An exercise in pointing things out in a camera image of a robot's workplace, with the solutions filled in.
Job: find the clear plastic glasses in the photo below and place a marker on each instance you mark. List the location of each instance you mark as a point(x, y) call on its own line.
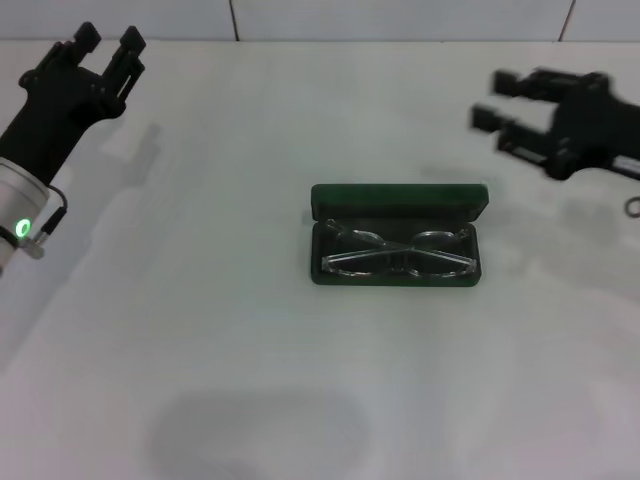
point(395, 250)

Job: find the green glasses case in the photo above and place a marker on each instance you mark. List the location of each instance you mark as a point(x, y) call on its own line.
point(400, 200)

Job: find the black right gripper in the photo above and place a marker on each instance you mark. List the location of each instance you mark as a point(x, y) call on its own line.
point(595, 127)

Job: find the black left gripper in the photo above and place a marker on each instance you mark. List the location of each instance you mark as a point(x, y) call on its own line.
point(55, 112)

